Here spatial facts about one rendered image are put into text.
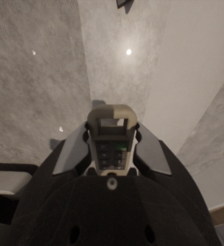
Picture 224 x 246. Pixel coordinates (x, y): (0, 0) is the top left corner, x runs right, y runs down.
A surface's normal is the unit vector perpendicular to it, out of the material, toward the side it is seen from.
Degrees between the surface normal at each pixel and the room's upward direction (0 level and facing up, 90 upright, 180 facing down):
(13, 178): 90
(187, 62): 8
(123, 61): 0
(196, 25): 5
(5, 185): 90
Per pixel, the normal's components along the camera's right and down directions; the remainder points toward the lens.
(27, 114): 0.00, 0.49
